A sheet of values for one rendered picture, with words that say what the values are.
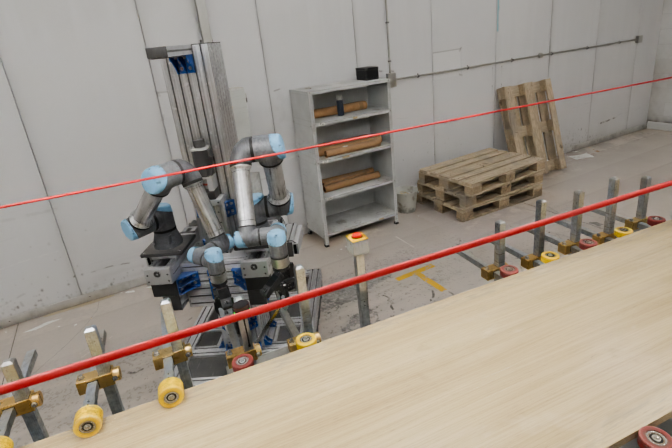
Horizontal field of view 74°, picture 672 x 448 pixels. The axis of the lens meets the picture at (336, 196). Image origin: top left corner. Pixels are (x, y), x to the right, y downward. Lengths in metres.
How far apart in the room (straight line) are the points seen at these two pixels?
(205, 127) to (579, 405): 1.97
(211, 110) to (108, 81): 1.86
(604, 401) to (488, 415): 0.35
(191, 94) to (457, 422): 1.86
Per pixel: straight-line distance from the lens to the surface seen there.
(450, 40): 5.57
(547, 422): 1.55
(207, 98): 2.38
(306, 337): 1.81
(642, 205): 2.99
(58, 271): 4.50
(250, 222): 1.91
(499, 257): 2.29
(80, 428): 1.73
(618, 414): 1.63
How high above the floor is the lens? 2.00
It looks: 20 degrees down
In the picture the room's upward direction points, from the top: 6 degrees counter-clockwise
